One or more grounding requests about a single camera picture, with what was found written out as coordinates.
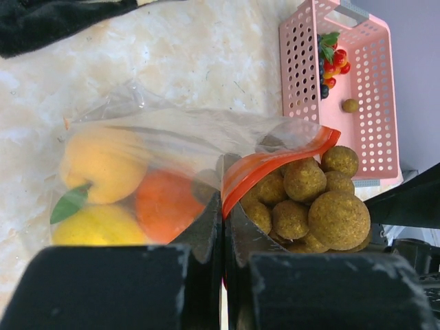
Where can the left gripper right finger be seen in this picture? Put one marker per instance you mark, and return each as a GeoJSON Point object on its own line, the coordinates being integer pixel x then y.
{"type": "Point", "coordinates": [270, 288]}

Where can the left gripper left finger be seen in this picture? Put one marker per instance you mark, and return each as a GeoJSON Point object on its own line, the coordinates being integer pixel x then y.
{"type": "Point", "coordinates": [174, 286]}

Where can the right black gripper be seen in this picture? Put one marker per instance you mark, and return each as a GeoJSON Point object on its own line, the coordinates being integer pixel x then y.
{"type": "Point", "coordinates": [409, 215]}

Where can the yellow lemon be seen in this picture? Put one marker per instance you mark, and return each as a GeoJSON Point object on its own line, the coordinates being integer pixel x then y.
{"type": "Point", "coordinates": [99, 225]}

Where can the orange persimmon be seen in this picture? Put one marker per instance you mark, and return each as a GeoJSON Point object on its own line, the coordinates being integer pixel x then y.
{"type": "Point", "coordinates": [165, 206]}

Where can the brown longan bunch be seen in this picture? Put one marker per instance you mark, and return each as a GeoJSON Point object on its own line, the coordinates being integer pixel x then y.
{"type": "Point", "coordinates": [309, 205]}

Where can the clear zip top bag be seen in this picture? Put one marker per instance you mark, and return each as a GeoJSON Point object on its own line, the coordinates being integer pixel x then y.
{"type": "Point", "coordinates": [215, 149]}

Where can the orange peach fruit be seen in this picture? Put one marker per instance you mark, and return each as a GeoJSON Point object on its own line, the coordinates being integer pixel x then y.
{"type": "Point", "coordinates": [112, 161]}

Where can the loose brown longan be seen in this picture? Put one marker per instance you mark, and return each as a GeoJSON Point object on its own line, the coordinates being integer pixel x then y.
{"type": "Point", "coordinates": [350, 105]}

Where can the black grape bunch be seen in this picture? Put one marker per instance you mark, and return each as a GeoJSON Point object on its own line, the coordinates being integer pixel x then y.
{"type": "Point", "coordinates": [324, 91]}

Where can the pink plastic basket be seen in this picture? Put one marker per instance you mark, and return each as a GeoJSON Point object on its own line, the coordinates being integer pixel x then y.
{"type": "Point", "coordinates": [371, 131]}

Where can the red cherry bunch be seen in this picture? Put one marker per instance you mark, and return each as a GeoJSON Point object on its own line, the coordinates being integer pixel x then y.
{"type": "Point", "coordinates": [336, 59]}

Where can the black floral pillow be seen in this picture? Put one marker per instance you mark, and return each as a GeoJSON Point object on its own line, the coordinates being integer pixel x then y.
{"type": "Point", "coordinates": [27, 26]}

